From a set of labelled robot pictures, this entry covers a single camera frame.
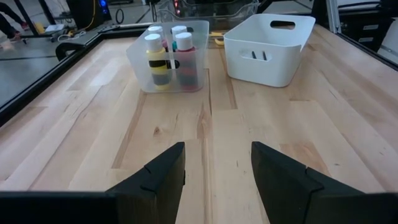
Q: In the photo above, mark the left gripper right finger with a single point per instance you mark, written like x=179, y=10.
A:
x=280, y=186

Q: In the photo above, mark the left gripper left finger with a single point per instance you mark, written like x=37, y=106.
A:
x=155, y=186

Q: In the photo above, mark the small clear plastic bin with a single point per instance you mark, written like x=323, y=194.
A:
x=143, y=74

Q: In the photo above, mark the yellow paint bottle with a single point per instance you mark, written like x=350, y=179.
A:
x=158, y=62

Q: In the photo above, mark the red paint bottle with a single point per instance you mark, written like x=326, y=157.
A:
x=186, y=62

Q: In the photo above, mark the white plastic bin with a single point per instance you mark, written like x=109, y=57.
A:
x=267, y=53

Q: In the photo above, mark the pink paint bottle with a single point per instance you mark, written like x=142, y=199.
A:
x=157, y=30

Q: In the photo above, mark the teal paint bottle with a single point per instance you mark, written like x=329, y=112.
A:
x=178, y=29

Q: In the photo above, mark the black table edge clamp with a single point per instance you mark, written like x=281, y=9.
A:
x=66, y=48

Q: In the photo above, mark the black drawer cabinet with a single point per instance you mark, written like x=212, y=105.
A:
x=367, y=31

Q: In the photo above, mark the large clear plastic bin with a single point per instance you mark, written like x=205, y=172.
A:
x=217, y=12

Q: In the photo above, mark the black computer tower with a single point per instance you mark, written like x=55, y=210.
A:
x=87, y=12

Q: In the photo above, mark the person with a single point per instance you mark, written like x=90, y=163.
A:
x=9, y=21

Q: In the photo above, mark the silver aluminium post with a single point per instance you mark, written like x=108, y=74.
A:
x=333, y=15

